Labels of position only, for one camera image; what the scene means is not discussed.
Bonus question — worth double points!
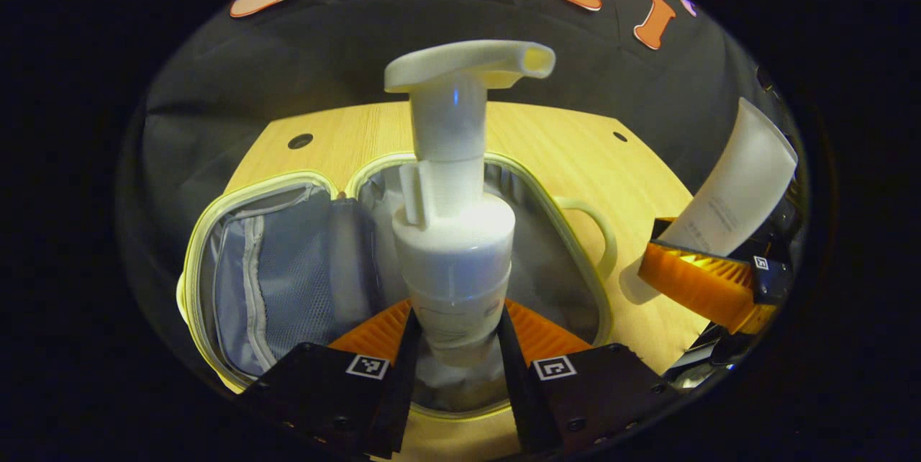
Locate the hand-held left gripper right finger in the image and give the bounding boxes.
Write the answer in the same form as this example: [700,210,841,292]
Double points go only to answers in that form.
[496,301,671,456]

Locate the white squeeze tube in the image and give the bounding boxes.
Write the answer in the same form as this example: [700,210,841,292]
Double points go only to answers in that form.
[657,96,799,258]

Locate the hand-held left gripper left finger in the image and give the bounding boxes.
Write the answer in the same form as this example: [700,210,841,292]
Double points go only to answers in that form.
[237,300,423,460]

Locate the cream small suitcase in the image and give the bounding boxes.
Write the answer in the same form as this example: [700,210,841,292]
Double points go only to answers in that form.
[176,151,620,421]

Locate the white pump bottle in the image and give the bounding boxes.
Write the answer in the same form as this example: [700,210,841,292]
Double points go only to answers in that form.
[384,40,557,388]

